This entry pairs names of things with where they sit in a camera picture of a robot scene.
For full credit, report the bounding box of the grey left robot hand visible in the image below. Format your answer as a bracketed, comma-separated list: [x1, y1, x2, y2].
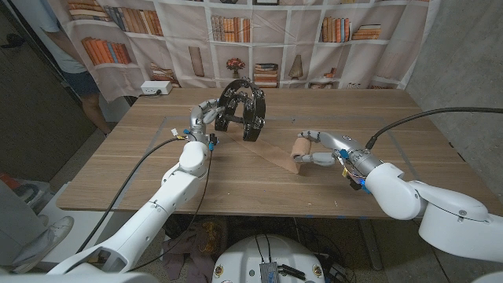
[189, 97, 226, 145]

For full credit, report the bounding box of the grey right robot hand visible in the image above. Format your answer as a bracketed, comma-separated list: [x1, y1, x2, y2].
[292, 130, 384, 176]

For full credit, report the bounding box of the black half-moon tambourine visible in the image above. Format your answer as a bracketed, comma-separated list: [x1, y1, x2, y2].
[214, 77, 267, 142]

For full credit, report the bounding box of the tan adhesive wrap roll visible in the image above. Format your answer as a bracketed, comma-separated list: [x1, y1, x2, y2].
[189, 105, 313, 175]

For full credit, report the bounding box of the white power strip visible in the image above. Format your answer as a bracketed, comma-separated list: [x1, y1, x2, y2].
[140, 80, 174, 96]

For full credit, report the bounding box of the black floor power adapter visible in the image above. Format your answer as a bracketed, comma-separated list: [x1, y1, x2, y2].
[329, 263, 347, 282]

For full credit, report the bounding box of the grey table leg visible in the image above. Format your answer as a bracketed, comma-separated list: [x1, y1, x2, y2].
[359, 219, 384, 271]

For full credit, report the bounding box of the printed bookshelf backdrop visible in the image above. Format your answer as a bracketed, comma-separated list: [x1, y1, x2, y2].
[46, 0, 442, 104]

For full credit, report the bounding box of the crumpled purple-brown cloth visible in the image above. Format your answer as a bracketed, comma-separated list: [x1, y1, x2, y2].
[160, 218, 229, 283]

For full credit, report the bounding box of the black connector bar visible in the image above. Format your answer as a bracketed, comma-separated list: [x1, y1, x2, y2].
[281, 263, 307, 281]

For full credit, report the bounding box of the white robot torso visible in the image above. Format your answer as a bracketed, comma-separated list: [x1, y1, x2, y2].
[211, 234, 326, 283]

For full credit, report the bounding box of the grey electronics box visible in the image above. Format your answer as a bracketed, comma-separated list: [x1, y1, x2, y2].
[259, 262, 280, 283]

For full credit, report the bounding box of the standing person in shorts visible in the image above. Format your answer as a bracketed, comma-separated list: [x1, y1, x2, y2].
[17, 0, 113, 137]

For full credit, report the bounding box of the white platform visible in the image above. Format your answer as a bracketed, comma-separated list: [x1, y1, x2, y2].
[37, 182, 134, 272]

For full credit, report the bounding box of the dark grey door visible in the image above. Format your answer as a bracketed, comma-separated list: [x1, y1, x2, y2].
[0, 0, 101, 182]

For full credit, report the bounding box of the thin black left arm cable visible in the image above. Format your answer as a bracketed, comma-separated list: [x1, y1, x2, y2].
[127, 147, 215, 273]

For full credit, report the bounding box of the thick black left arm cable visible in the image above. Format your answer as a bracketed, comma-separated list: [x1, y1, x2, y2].
[76, 135, 185, 255]

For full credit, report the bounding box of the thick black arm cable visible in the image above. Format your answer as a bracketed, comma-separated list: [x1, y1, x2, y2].
[76, 135, 185, 255]
[365, 105, 503, 150]

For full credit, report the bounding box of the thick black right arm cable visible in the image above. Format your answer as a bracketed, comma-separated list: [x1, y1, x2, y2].
[365, 105, 503, 150]

